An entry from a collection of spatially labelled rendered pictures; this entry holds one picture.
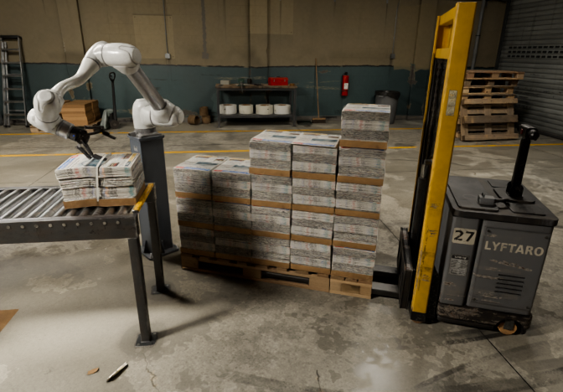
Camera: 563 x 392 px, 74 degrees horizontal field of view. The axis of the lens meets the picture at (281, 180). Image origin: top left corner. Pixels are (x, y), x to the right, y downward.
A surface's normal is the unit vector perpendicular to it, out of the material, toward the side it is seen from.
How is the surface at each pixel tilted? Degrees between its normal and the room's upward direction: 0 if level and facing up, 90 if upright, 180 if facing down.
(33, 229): 90
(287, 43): 90
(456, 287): 90
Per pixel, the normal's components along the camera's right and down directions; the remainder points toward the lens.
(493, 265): -0.26, 0.31
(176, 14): 0.13, 0.33
